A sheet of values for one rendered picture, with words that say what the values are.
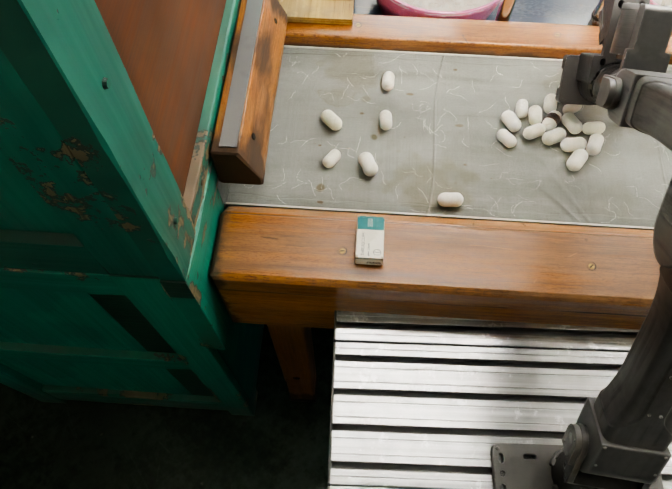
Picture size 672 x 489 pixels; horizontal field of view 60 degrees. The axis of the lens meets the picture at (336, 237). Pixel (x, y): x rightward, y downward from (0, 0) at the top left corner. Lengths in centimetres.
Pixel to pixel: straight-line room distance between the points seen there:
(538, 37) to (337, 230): 47
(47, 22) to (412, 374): 59
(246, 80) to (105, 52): 35
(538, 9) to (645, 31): 44
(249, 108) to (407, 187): 24
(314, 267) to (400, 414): 22
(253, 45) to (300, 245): 27
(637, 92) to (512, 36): 34
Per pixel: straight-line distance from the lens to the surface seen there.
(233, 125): 73
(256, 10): 87
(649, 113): 68
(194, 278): 69
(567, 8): 122
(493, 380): 81
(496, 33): 100
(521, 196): 85
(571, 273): 78
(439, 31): 98
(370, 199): 81
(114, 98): 46
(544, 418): 82
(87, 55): 43
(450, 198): 80
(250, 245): 75
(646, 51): 79
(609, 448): 66
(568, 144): 90
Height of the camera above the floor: 143
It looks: 63 degrees down
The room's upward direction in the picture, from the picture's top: straight up
